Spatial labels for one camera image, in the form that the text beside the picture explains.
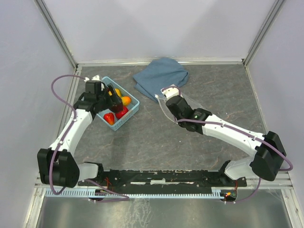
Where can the orange tangerine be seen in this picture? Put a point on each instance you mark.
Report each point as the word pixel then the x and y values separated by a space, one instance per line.
pixel 118 92

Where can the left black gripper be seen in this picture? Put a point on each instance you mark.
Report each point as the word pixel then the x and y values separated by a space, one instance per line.
pixel 114 99

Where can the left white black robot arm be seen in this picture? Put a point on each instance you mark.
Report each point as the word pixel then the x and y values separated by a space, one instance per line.
pixel 57 166

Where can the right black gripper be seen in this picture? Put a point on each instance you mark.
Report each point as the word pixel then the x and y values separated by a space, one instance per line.
pixel 185 101

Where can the red bell pepper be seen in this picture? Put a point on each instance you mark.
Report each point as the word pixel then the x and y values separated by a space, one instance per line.
pixel 109 118

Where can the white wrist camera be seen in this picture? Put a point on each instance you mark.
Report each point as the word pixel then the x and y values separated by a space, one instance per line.
pixel 97 78
pixel 170 92

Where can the light blue plastic basket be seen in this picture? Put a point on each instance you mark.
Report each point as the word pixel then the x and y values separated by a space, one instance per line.
pixel 133 107

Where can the blue folded cloth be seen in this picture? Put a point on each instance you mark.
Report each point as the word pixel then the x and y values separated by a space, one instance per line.
pixel 159 74

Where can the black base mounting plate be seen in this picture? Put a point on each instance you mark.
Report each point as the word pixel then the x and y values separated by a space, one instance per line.
pixel 166 182

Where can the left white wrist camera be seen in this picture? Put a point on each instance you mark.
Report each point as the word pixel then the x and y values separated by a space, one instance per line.
pixel 97 78

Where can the clear zip top bag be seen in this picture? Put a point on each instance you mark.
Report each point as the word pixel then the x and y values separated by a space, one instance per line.
pixel 162 102

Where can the green orange mango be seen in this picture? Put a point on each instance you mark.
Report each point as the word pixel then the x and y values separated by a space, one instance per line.
pixel 126 100

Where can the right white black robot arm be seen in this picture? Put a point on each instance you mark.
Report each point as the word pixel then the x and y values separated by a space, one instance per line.
pixel 265 151

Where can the bright red apple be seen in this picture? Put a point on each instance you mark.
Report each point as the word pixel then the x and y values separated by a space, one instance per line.
pixel 121 113

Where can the dark red apple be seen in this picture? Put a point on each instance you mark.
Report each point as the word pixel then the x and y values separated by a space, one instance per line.
pixel 116 108

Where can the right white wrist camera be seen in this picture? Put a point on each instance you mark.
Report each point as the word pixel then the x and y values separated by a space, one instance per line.
pixel 170 92

